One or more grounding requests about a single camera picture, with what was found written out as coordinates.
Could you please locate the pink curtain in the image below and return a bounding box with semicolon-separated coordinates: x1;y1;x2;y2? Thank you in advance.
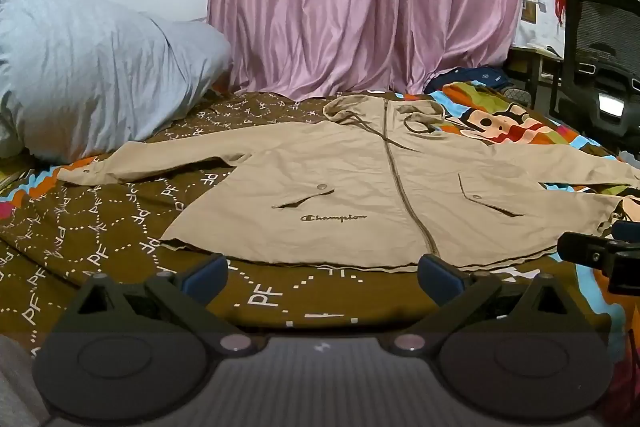
207;0;535;102

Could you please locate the wooden desk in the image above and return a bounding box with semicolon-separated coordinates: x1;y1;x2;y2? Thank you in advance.
509;44;567;108

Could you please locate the brown printed blanket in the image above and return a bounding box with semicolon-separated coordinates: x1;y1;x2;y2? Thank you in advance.
0;79;640;358

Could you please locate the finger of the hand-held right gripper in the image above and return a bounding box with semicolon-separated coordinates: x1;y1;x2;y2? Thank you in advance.
556;231;622;268
612;220;640;242

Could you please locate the light grey pillow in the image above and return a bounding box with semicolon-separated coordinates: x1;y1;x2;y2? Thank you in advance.
0;0;234;164

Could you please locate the beige hooded jacket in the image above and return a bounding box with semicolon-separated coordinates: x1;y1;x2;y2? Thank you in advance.
57;93;640;274

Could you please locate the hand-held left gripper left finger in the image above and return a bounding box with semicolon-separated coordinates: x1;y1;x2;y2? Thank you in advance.
62;253;261;355

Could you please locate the black mesh office chair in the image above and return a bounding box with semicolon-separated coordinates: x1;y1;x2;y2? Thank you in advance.
548;0;640;154

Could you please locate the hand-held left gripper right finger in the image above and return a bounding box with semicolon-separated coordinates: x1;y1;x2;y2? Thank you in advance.
386;253;583;355

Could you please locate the dark blue bag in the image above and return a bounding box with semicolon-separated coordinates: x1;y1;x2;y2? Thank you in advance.
424;66;512;94

